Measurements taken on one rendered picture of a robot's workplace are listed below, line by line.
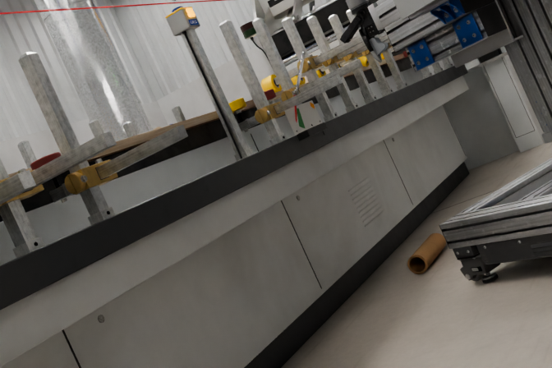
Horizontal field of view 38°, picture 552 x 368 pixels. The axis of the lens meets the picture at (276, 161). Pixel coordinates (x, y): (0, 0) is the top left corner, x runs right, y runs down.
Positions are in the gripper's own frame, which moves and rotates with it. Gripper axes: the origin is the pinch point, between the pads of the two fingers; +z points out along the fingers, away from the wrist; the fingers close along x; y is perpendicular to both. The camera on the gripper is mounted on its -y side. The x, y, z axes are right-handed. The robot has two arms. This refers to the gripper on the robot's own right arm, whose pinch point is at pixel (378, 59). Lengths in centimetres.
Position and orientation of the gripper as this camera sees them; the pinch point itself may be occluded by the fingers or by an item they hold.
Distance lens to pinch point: 292.5
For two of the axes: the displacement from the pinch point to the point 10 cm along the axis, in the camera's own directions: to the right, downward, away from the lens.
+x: 4.3, -2.1, 8.8
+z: 4.2, 9.1, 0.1
